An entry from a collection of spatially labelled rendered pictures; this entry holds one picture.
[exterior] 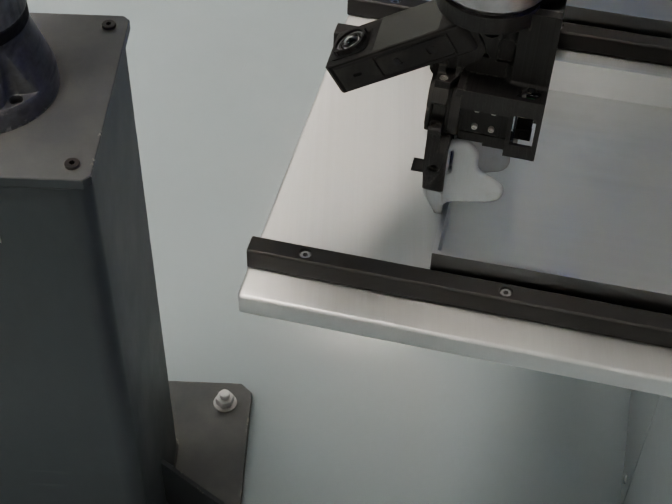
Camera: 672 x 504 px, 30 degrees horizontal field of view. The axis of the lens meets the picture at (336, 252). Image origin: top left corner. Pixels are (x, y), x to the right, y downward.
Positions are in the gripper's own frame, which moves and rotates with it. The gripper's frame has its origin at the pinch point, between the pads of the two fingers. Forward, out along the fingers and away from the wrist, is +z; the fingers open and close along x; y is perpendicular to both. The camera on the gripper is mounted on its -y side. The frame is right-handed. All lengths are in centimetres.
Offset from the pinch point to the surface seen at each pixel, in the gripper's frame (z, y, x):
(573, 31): 1.3, 8.4, 26.5
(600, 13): 0.0, 10.5, 28.3
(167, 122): 92, -63, 102
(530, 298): 1.4, 8.9, -7.2
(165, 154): 92, -60, 93
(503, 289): 1.6, 6.9, -6.7
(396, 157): 3.6, -4.2, 7.6
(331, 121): 3.7, -10.6, 10.7
